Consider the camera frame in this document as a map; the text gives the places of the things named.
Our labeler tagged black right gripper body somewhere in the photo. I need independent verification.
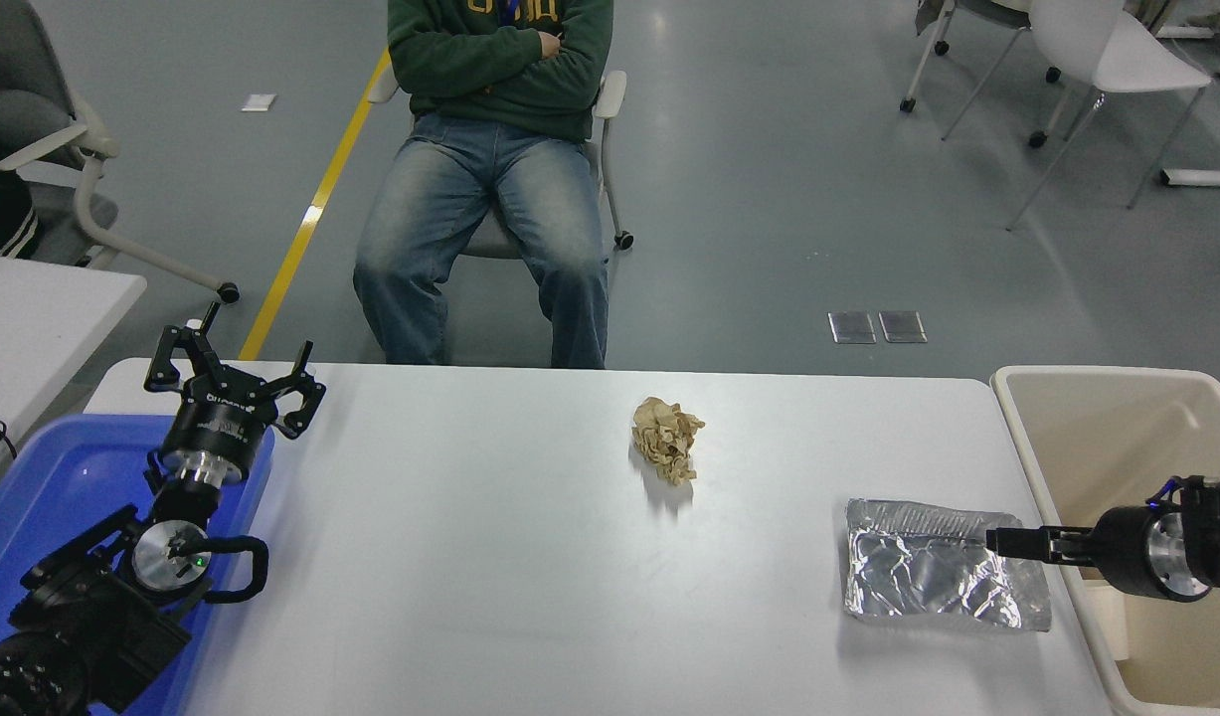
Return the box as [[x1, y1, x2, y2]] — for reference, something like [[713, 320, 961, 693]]
[[1092, 505, 1163, 598]]

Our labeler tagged blue plastic tray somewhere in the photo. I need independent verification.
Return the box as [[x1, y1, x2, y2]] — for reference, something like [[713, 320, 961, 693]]
[[0, 413, 277, 716]]

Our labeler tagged large pale plastic bin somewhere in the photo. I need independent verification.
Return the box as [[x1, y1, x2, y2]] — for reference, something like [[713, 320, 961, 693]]
[[991, 365, 1220, 716]]

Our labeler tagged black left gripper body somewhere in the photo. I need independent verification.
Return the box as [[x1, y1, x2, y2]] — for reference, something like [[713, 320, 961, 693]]
[[160, 383, 278, 468]]

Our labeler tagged white paper cup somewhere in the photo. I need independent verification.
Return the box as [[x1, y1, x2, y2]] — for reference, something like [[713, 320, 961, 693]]
[[1084, 580, 1133, 662]]

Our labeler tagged white chair with metal legs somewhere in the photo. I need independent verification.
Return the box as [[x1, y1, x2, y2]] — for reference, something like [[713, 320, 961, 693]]
[[1007, 0, 1214, 232]]

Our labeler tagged silver foil tray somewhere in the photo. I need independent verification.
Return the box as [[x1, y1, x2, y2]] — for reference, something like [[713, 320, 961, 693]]
[[845, 498, 1054, 633]]

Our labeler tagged grey office chair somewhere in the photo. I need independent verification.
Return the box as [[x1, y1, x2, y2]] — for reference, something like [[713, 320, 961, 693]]
[[0, 0, 241, 302]]

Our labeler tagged tan paper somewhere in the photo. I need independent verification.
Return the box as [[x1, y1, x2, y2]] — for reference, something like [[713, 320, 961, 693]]
[[631, 397, 707, 487]]

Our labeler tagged white side table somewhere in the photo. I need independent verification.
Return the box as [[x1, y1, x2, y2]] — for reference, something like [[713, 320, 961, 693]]
[[0, 252, 148, 468]]

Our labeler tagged rolling chair with castors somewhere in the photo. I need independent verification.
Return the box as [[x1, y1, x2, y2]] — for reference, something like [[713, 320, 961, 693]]
[[900, 0, 1063, 148]]

